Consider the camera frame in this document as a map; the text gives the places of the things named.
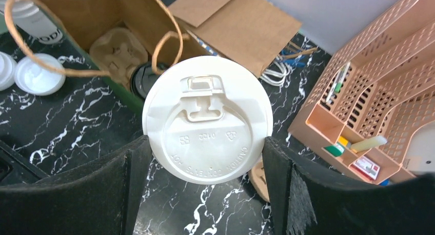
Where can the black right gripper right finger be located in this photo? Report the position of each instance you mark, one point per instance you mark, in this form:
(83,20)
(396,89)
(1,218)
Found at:
(308,198)

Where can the orange plastic file organizer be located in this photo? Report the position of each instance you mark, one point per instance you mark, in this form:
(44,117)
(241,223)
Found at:
(374,94)

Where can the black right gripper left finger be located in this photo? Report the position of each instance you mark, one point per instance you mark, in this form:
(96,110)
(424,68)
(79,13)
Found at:
(100,197)

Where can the brown pulp cup carrier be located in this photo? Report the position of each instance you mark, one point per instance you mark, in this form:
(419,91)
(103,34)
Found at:
(258,180)

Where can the green kraft paper bag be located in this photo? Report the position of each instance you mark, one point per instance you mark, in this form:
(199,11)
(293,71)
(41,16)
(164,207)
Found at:
(84,21)

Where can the black lid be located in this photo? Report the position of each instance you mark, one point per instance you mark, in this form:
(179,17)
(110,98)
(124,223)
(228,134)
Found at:
(142,79)

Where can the red and white small box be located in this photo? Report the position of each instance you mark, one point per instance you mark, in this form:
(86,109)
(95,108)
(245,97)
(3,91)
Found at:
(367,167)

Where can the stack of flat paper bags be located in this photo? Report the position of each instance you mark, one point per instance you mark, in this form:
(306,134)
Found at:
(253,33)

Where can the stack of white paper cups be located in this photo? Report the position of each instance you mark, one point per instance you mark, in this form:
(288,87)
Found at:
(30,18)

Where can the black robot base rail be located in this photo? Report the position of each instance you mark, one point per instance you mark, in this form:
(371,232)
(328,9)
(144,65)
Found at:
(16,169)

